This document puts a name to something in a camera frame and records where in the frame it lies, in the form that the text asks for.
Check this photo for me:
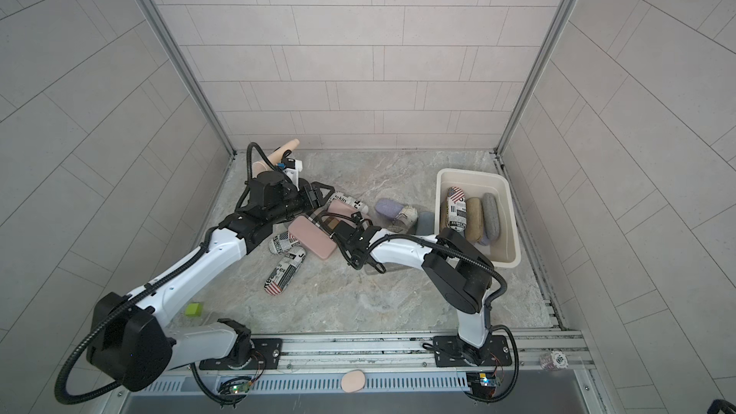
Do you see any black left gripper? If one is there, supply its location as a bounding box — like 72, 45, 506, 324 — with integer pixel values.
266, 182, 335, 226

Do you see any tan fabric glasses case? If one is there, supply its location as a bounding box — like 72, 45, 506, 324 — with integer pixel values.
439, 203, 449, 231

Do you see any dark grey glasses case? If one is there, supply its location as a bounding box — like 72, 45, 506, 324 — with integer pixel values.
481, 193, 501, 243

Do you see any cream plastic storage box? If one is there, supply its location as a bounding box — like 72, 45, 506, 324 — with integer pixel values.
434, 168, 521, 269

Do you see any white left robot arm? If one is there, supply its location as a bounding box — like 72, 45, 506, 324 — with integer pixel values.
54, 171, 335, 406

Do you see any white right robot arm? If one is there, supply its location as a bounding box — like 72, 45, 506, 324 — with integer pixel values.
331, 217, 517, 367

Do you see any brown plaid glasses case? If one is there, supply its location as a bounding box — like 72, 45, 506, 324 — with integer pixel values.
310, 212, 333, 232

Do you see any pink glasses case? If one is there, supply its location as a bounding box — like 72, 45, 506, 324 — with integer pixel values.
289, 216, 337, 260
327, 199, 365, 222

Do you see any map print glasses case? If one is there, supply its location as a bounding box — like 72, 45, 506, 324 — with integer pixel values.
389, 205, 419, 234

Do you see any beige microphone head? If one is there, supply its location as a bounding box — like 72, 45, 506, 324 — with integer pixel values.
251, 138, 300, 176

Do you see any green small block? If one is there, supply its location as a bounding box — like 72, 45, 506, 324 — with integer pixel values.
184, 302, 203, 317

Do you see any pink oval eraser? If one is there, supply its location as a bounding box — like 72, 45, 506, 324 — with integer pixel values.
340, 370, 367, 393

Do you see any left circuit board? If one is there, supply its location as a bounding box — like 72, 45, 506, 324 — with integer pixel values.
218, 377, 252, 397

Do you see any circuit board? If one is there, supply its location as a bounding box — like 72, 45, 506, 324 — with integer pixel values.
466, 372, 498, 398
218, 377, 252, 397

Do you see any right circuit board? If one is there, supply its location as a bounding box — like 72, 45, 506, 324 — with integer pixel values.
466, 372, 498, 398

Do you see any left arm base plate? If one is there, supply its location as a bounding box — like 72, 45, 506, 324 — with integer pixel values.
199, 338, 283, 371

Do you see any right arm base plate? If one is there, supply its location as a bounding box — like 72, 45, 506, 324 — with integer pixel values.
427, 335, 513, 367

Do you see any aluminium rail frame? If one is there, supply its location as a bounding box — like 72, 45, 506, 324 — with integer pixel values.
111, 330, 596, 381

